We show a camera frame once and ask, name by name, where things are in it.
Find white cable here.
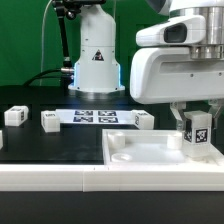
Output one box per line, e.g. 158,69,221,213
39,0,54,87

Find white part left edge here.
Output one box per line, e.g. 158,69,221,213
0,130,3,150

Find white square table top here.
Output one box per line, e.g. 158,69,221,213
102,129,224,166

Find white U-shaped fence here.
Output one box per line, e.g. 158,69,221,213
0,164,224,192

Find white marker sheet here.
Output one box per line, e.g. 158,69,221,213
56,109,134,125

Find black cable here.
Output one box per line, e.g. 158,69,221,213
22,68,74,88

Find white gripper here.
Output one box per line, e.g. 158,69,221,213
130,47,224,131

